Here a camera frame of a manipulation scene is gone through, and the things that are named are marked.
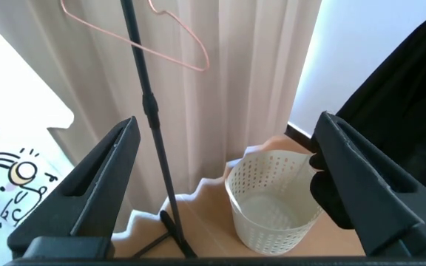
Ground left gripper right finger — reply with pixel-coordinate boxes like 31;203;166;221
311;111;426;259

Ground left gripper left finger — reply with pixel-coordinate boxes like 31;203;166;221
7;115;142;259

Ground black shorts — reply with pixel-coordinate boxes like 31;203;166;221
308;3;426;231

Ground white printed t-shirt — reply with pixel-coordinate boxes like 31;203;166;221
0;13;75;266

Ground pink clothes hanger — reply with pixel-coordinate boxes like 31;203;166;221
60;0;211;73

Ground white laundry basket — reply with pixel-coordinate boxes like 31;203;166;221
224;149;325;257

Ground black clothes rack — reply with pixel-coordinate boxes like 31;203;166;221
119;0;199;259

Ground beige curtain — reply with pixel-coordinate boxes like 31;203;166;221
0;0;323;231

